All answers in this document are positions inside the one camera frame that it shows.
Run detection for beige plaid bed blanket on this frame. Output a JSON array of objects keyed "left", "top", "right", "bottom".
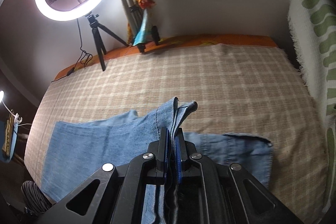
[{"left": 25, "top": 44, "right": 327, "bottom": 223}]

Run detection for black ring light tripod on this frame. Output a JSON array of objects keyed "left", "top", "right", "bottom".
[{"left": 85, "top": 12, "right": 127, "bottom": 72}]

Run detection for white clip desk lamp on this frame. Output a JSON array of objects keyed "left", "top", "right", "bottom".
[{"left": 0, "top": 90, "right": 22, "bottom": 124}]

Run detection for blue chair seat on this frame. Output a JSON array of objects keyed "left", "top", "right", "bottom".
[{"left": 1, "top": 120, "right": 18, "bottom": 163}]

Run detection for folded silver black tripod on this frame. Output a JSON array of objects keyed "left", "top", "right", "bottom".
[{"left": 120, "top": 0, "right": 161, "bottom": 53}]

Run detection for light blue denim pants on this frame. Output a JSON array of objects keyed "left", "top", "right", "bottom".
[{"left": 39, "top": 98, "right": 274, "bottom": 223}]

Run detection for green white patterned pillow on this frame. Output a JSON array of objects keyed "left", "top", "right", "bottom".
[{"left": 288, "top": 0, "right": 335, "bottom": 211}]

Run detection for black ring light cable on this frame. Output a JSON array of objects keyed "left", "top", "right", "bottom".
[{"left": 51, "top": 0, "right": 94, "bottom": 83}]

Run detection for striped dark basket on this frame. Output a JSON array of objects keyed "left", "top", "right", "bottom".
[{"left": 21, "top": 181, "right": 52, "bottom": 215}]

